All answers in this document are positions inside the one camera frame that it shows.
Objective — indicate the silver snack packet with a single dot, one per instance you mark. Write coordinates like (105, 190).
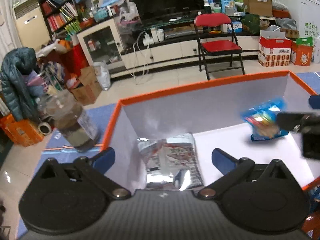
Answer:
(170, 160)

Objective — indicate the white glass-door cabinet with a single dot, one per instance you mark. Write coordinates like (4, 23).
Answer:
(100, 42)

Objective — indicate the white television stand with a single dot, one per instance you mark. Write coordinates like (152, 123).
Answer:
(170, 51)

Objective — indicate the orange crate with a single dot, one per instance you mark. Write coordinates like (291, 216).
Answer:
(20, 132)

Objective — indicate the light blue snack bag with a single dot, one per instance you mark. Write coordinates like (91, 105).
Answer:
(228, 3)

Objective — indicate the large brown cardboard box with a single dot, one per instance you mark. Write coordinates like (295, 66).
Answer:
(257, 6)

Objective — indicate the orange and green gift box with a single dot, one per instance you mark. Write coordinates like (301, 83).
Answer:
(301, 55)

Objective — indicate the orange cardboard box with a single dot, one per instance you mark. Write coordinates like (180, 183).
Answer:
(205, 105)

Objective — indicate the dark teal puffer jacket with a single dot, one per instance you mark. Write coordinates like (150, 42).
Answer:
(15, 80)

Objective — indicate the white containers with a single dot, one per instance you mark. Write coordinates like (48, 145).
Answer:
(157, 35)

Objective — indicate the tape roll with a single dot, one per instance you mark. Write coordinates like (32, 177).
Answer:
(40, 129)

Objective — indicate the pile of colourful clothes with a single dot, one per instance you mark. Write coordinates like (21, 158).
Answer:
(53, 75)

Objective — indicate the beige standing air conditioner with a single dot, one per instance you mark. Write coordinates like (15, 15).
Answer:
(32, 27)

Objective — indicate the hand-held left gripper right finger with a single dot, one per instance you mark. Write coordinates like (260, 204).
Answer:
(221, 158)

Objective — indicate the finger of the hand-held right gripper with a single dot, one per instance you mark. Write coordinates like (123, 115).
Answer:
(290, 121)
(315, 102)

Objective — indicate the grey plastic bag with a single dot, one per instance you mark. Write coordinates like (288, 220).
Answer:
(286, 23)

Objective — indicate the red cloth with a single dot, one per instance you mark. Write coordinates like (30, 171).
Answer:
(73, 57)

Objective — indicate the red and white gift box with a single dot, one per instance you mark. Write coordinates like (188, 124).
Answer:
(273, 52)

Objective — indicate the dark bookshelf with books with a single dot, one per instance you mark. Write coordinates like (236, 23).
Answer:
(60, 10)

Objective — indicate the blue checked tablecloth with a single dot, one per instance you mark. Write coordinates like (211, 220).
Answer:
(105, 112)

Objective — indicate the red folding chair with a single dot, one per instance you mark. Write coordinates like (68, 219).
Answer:
(220, 47)

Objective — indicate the dark green bag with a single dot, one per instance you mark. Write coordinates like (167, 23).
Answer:
(250, 23)

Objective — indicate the white plastic bag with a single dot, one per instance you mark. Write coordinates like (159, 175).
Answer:
(103, 76)

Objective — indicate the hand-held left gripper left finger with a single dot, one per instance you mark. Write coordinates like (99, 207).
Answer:
(103, 156)

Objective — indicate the blue colourful snack packet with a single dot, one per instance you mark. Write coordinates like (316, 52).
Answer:
(260, 120)

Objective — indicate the clear glass jar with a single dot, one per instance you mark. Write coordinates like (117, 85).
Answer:
(72, 122)

